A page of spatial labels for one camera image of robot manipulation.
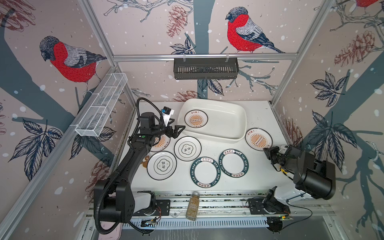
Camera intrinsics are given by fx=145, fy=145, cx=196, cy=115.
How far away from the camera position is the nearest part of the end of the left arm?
0.69m

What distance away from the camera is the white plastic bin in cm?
102

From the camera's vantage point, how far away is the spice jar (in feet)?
2.25

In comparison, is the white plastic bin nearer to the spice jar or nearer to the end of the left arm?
the end of the left arm

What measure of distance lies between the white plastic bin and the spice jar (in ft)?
1.19
